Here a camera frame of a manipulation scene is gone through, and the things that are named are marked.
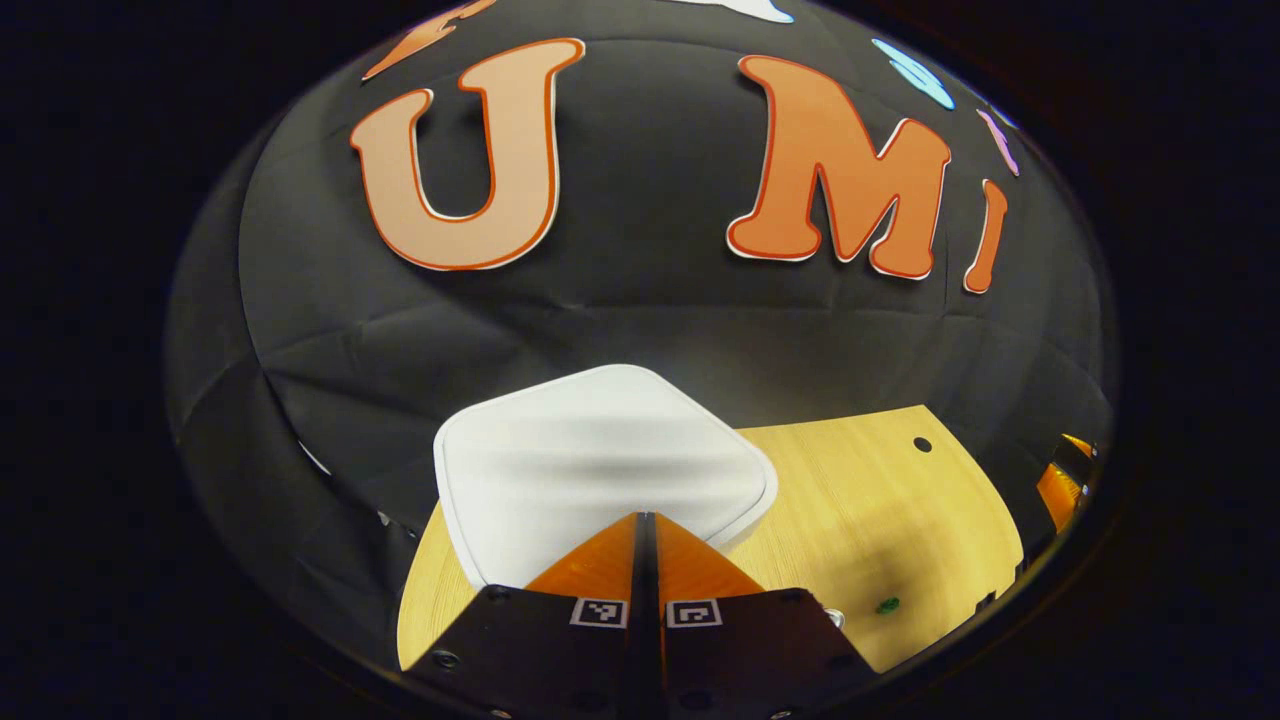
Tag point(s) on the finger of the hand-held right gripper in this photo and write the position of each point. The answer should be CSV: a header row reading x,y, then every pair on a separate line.
x,y
1060,495
1080,455

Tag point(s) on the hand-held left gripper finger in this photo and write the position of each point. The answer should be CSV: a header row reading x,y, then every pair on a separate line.
x,y
640,650
656,650

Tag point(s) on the white desktop garbage bin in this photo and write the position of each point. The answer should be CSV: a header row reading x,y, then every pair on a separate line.
x,y
600,460

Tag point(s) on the wooden desktop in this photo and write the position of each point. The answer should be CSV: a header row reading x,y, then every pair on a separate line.
x,y
880,520

